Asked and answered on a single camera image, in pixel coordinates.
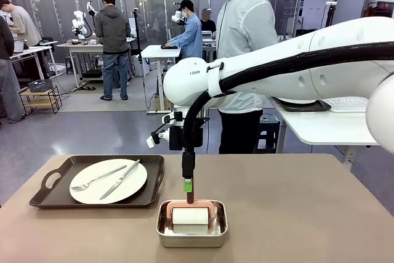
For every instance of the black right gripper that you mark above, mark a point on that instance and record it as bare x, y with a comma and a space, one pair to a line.
176, 138

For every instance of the pink lint roller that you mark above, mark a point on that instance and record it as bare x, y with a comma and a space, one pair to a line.
191, 216

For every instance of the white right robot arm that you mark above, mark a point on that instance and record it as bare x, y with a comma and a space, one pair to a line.
277, 69

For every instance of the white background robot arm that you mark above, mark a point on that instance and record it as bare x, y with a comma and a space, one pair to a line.
79, 22

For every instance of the silver table knife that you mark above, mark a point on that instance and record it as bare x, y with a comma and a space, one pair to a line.
118, 182

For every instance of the steel rectangular container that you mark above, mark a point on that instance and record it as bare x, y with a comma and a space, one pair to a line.
191, 240

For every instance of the black plastic stool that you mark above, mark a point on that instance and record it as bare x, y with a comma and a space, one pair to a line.
267, 133

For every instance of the silver fork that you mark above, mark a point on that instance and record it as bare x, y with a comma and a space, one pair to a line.
101, 177

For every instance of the white round plate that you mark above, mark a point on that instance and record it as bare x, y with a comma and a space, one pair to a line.
92, 193

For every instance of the white work table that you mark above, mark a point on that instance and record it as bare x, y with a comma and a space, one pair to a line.
160, 51
83, 46
30, 50

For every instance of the black flat tray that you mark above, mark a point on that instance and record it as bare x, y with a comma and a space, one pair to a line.
298, 107

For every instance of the black tripod stand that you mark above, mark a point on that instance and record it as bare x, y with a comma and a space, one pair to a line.
139, 47

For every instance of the person in blue gown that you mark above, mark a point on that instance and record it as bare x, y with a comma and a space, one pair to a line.
189, 35

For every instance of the brown plastic serving tray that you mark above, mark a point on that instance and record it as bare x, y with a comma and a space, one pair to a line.
55, 195

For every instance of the white desk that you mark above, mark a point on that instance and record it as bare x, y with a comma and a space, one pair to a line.
323, 126

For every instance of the seated person in black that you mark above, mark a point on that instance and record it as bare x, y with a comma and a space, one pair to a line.
209, 26

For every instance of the person in white jacket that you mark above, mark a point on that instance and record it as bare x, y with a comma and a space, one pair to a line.
243, 22

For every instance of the man in grey hoodie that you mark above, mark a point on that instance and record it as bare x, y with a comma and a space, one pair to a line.
112, 29

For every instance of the grey mesh basket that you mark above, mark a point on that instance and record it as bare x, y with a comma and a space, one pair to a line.
40, 86

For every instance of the white keyboard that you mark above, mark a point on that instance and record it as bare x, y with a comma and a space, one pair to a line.
348, 104

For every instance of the man in dark top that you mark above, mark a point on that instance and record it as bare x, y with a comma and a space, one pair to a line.
7, 84

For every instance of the person in beige sweater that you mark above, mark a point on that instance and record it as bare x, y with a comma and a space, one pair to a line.
26, 26

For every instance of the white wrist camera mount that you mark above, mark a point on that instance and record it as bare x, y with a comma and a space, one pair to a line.
152, 142

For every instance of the wooden shelf black frame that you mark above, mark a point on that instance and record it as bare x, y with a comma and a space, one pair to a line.
40, 98

